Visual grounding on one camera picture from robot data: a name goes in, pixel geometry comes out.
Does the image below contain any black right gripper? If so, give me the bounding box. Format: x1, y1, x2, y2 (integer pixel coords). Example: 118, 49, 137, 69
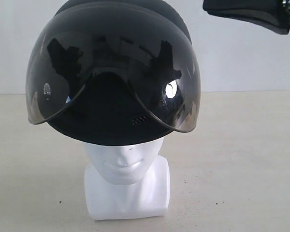
203, 0, 290, 35

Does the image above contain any white mannequin head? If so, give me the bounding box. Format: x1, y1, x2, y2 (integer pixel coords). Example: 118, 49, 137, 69
84, 138, 171, 220

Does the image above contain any black helmet with tinted visor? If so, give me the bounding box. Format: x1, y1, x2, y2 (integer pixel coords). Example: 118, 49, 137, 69
26, 0, 201, 146

